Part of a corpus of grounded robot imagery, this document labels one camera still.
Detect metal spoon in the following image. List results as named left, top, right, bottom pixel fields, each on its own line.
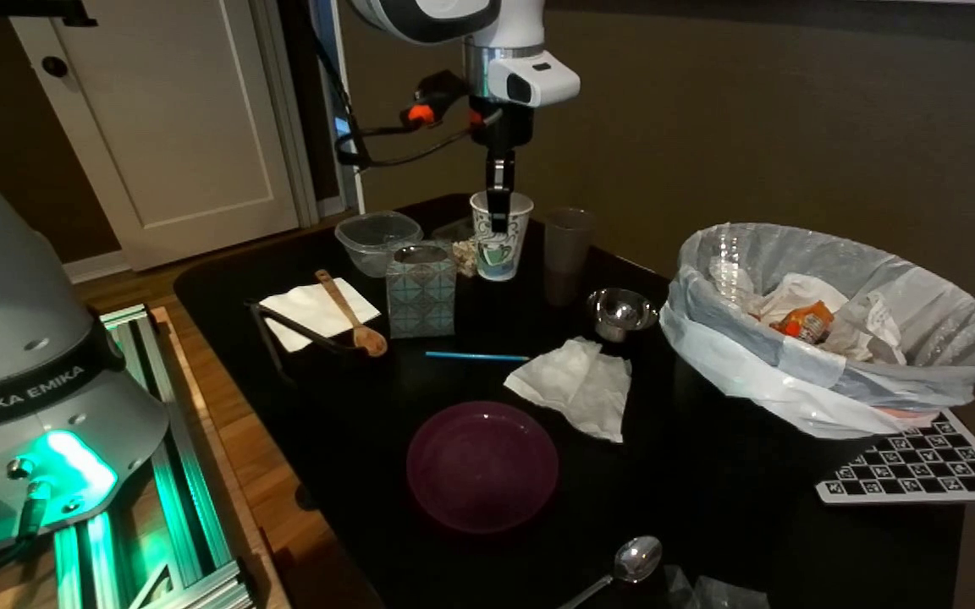
left=560, top=531, right=666, bottom=609

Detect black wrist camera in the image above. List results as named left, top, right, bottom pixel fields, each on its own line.
left=416, top=67, right=475, bottom=115

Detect clear plastic wrapper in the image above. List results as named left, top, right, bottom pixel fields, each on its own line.
left=661, top=563, right=772, bottom=609

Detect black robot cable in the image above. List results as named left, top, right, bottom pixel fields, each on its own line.
left=315, top=0, right=491, bottom=173

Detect dark translucent tumbler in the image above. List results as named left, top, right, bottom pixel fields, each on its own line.
left=543, top=204, right=600, bottom=311

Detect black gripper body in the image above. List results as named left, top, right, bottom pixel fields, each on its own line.
left=469, top=102, right=538, bottom=162

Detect wooden spoon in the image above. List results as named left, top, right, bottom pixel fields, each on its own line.
left=315, top=266, right=394, bottom=361

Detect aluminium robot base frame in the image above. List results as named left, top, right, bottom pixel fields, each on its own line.
left=0, top=301, right=255, bottom=609

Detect white door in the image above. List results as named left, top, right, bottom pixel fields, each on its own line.
left=9, top=0, right=323, bottom=275

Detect empty clear plastic container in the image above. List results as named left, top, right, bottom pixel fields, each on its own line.
left=333, top=210, right=425, bottom=281

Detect white patterned paper coffee cup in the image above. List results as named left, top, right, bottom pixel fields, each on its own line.
left=466, top=185, right=538, bottom=285

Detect purple plate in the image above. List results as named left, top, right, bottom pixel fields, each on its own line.
left=404, top=399, right=564, bottom=538

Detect flat white paper napkin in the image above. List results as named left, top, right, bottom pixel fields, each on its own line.
left=258, top=277, right=381, bottom=355

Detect crumpled white tissue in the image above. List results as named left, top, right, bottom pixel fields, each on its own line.
left=502, top=334, right=635, bottom=445

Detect black white checkerboard card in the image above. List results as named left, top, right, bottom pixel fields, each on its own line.
left=812, top=405, right=975, bottom=507

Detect black tongs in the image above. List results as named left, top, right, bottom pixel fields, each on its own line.
left=255, top=301, right=338, bottom=347

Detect blue straw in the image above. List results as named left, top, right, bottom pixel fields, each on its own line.
left=423, top=347, right=534, bottom=364

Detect white lined trash bin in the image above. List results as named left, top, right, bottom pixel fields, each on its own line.
left=656, top=219, right=975, bottom=443

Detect white crumpled paper trash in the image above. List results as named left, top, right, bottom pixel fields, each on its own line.
left=753, top=270, right=906, bottom=369

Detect wooden base board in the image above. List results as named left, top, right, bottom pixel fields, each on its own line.
left=147, top=299, right=293, bottom=609

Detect small metal bowl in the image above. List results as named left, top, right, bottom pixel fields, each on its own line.
left=587, top=285, right=661, bottom=346

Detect clear container with cereal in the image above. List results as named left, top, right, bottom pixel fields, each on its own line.
left=437, top=231, right=480, bottom=281

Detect orange wrapper trash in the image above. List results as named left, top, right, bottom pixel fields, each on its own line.
left=772, top=301, right=836, bottom=346

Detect teal patterned tissue box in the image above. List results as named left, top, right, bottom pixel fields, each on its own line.
left=381, top=237, right=459, bottom=340

